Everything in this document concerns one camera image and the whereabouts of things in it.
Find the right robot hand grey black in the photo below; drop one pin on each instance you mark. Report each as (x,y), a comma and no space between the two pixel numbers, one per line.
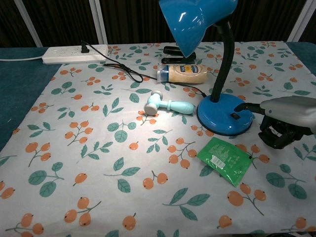
(288,108)

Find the blue desk lamp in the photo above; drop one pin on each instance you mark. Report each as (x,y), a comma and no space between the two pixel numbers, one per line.
(222,113)

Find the green foil packet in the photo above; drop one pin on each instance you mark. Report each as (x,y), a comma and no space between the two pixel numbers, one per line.
(224,158)

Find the mayonnaise squeeze bottle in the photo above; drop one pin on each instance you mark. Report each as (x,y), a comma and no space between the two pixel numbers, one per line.
(187,74)

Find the light blue roller massager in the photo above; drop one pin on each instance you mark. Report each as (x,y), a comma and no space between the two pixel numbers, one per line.
(177,106)

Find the black stapler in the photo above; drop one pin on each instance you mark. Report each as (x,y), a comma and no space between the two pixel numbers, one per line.
(172,50)

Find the black pleated curtain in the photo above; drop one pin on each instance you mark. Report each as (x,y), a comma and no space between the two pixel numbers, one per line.
(138,22)

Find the floral fruit print tablecloth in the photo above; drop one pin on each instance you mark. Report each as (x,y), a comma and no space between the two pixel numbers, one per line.
(98,172)

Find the white power strip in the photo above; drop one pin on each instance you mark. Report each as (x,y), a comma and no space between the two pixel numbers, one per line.
(69,55)

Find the white frame pole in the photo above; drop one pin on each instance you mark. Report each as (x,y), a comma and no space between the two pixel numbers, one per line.
(29,23)
(302,19)
(100,22)

